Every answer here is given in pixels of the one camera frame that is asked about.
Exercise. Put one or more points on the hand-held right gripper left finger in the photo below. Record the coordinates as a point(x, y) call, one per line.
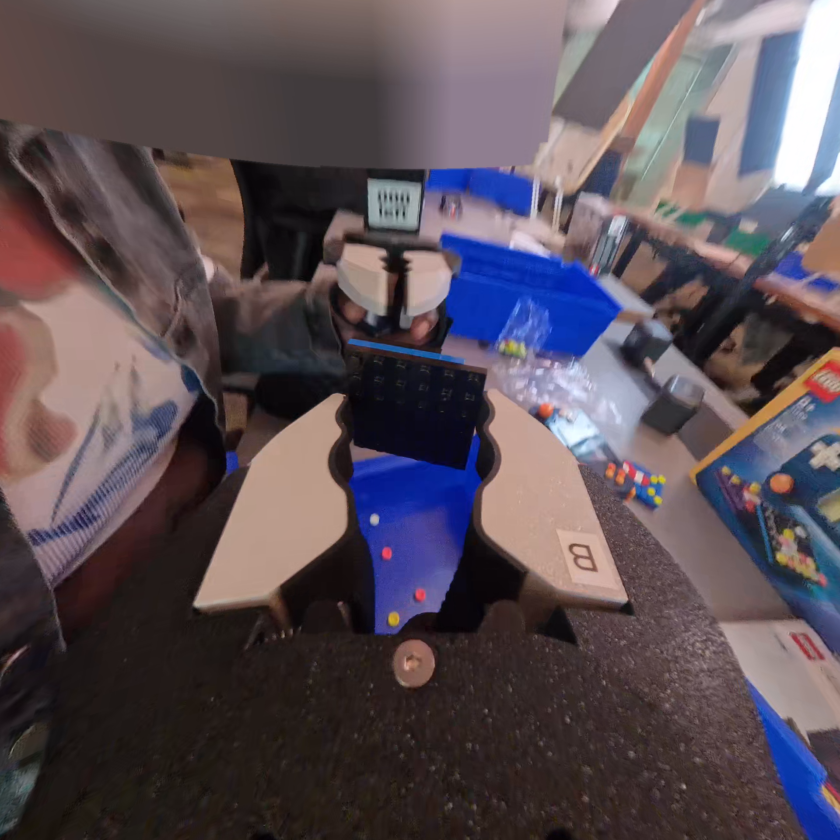
point(282, 525)

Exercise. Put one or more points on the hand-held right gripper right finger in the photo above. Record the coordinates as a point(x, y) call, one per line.
point(538, 512)

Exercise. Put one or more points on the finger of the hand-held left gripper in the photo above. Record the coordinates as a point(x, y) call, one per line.
point(426, 279)
point(361, 275)

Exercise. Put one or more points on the blue plastic bin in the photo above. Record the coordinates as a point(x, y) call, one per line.
point(525, 302)
point(781, 754)
point(485, 187)
point(420, 512)

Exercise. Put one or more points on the black and blue brick plate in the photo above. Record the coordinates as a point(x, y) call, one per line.
point(413, 407)

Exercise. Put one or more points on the person's left forearm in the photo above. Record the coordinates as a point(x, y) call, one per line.
point(275, 328)

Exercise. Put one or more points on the person's left hand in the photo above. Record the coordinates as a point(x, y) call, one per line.
point(400, 334)

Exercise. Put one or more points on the blue brick game console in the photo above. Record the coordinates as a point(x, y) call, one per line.
point(577, 433)

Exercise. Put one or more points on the black office chair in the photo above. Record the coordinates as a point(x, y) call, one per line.
point(289, 216)

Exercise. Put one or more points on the small colourful brick assembly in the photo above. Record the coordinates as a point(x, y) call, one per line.
point(633, 479)

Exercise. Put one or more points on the clear plastic bag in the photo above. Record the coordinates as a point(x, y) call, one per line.
point(558, 387)
point(522, 328)

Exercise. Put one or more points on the group of small round studs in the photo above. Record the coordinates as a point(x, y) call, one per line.
point(386, 553)

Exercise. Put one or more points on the dark grey cube device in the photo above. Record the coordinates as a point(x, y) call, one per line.
point(646, 344)
point(676, 403)

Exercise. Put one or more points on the blue yellow toy box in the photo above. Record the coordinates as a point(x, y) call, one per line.
point(774, 499)

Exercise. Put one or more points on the white instruction booklet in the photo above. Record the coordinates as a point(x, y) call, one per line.
point(781, 669)

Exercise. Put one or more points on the wooden work desk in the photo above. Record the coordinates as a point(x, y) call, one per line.
point(722, 253)

